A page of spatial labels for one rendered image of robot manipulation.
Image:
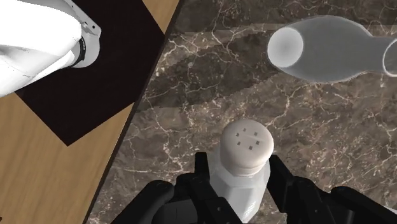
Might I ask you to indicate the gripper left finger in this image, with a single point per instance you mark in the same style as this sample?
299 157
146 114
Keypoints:
198 189

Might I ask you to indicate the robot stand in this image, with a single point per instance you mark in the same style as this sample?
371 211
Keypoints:
102 71

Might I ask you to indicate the white salt shaker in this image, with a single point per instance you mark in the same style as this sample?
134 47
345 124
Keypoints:
242 167

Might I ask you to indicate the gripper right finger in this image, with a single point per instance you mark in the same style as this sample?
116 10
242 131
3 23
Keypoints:
297 192

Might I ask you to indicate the white vase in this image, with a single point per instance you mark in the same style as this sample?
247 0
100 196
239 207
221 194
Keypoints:
322 49

